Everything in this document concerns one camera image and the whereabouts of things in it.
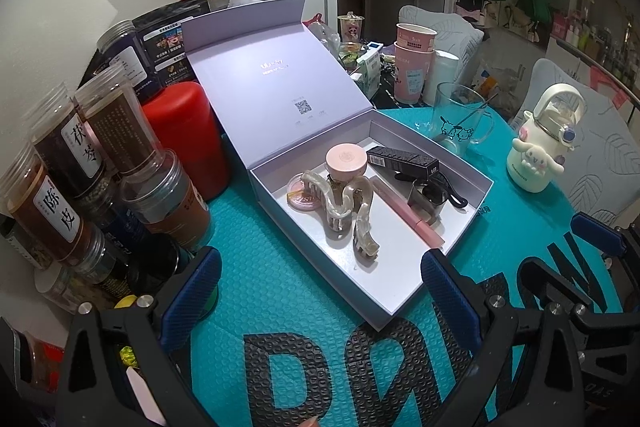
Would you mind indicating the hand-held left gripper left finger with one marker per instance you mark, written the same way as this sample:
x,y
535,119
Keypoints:
x,y
192,292

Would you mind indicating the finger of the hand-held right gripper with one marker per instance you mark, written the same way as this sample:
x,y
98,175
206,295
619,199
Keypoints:
x,y
597,234
590,302

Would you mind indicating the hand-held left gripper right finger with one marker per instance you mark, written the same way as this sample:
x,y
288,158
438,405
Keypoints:
x,y
450,302

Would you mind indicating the pink cosmetic tube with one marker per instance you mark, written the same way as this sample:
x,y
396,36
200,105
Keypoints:
x,y
410,214

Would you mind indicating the beige hair claw clip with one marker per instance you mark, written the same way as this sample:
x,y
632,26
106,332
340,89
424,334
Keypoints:
x,y
340,217

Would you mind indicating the pink blush compact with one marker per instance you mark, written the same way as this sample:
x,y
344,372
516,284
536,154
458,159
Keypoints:
x,y
302,200

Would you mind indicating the black lipstick box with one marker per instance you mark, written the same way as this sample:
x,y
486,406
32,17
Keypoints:
x,y
400,162

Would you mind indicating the pink round compact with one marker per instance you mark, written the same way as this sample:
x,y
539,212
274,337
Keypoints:
x,y
345,159

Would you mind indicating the white gift box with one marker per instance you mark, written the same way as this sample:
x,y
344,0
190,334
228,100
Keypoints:
x,y
280,72

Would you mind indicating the large leaf pattern chair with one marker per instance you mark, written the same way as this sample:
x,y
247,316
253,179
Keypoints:
x,y
600,157

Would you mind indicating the white cartoon water bottle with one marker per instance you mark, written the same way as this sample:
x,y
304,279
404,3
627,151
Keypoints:
x,y
530,167

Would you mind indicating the teal bubble mat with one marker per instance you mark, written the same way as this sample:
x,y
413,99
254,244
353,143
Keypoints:
x,y
310,307

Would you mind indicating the pink cloth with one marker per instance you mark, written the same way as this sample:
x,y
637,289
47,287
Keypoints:
x,y
610,84

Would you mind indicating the red canister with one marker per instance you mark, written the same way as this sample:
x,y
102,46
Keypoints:
x,y
182,137

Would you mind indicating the metal stirring spoon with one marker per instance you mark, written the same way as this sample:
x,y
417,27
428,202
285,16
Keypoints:
x,y
480,109

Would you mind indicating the stack of clear plastic jars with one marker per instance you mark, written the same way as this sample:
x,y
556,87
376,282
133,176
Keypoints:
x,y
65,167

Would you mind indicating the cartoon print glass mug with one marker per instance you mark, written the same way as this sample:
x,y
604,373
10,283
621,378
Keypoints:
x,y
450,107

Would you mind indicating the row of bottles and jars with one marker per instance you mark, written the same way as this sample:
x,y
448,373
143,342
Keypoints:
x,y
595,37

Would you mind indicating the white frosted tumbler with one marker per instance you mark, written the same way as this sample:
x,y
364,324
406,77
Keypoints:
x,y
441,77

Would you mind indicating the pink paper cup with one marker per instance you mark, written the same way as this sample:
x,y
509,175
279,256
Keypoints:
x,y
415,38
412,77

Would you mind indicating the small green tote bag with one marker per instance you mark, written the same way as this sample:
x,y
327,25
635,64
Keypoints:
x,y
534,7

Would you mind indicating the green white carton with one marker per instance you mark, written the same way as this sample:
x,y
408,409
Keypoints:
x,y
371,74

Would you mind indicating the black printed carton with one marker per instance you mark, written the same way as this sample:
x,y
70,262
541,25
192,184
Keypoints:
x,y
170,47

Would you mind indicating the panda print lidded cup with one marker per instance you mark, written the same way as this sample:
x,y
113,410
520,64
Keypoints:
x,y
351,29

